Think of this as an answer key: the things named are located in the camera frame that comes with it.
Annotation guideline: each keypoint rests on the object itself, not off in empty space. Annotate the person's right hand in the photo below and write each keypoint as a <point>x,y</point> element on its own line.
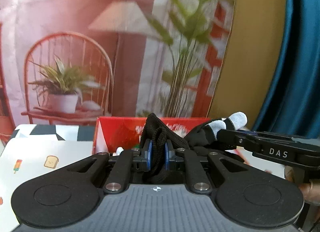
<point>312,192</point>

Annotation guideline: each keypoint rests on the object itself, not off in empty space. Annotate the black glove grey fingertips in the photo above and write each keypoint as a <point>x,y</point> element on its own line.
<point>200,134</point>

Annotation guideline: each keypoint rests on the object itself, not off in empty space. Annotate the food print table mat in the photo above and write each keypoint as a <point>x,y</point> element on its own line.
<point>37,152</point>

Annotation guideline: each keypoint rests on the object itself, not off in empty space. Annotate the geometric patterned tablecloth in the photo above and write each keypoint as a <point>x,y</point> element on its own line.
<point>67,132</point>

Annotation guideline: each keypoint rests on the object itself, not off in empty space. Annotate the printed room scene backdrop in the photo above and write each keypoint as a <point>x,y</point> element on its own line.
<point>75,9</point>

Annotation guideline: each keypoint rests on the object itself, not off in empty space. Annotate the teal curtain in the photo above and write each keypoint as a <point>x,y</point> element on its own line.
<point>300,72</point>

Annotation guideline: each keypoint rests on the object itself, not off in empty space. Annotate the red cardboard box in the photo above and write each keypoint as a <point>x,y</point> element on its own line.
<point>120,129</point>

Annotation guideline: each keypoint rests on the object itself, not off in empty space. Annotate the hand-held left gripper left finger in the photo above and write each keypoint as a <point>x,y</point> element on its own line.
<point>150,155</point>

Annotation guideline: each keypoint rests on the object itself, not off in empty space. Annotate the wooden panel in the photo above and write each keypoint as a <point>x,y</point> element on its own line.
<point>250,47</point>

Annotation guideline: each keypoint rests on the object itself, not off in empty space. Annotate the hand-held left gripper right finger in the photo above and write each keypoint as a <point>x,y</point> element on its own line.
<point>167,155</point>

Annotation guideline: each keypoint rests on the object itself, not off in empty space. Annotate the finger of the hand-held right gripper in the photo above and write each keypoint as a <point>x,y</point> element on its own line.
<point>244,132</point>
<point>235,140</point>

